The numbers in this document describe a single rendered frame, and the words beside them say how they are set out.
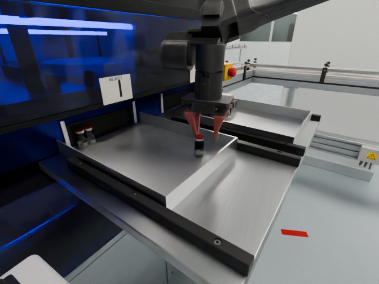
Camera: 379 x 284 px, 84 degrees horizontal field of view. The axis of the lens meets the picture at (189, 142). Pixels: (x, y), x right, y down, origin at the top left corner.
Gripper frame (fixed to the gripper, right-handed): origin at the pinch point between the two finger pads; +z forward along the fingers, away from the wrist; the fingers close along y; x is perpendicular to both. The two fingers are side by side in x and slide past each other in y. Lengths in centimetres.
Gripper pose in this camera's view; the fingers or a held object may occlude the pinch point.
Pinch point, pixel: (206, 136)
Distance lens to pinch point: 49.2
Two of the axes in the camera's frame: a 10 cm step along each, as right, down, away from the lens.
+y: -9.4, -1.6, 2.9
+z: -0.1, 9.0, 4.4
